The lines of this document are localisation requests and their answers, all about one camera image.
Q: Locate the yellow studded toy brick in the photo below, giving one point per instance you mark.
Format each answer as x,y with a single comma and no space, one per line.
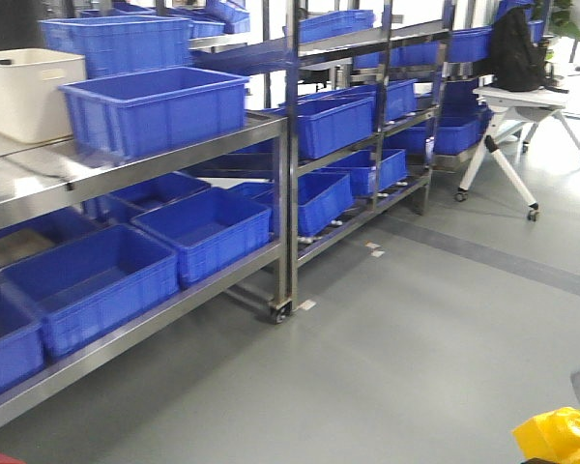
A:
550,437

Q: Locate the large blue target bin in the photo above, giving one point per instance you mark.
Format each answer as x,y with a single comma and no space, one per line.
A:
144,113

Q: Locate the blue bin lower middle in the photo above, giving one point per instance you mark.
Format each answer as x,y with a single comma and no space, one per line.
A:
209,231

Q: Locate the beige plastic bin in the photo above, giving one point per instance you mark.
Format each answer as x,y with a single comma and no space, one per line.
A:
32,106

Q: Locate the tall blue crate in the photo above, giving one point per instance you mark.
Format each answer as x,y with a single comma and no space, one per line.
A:
118,44

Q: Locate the white folding desk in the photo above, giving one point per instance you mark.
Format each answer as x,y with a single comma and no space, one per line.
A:
522,108

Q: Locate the black backpack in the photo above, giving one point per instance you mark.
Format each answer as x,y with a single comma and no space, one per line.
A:
516,63

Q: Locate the steel shelving rack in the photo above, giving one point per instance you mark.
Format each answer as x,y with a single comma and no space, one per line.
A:
58,191

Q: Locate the blue bin lower shelf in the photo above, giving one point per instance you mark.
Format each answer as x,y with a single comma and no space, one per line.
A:
86,288

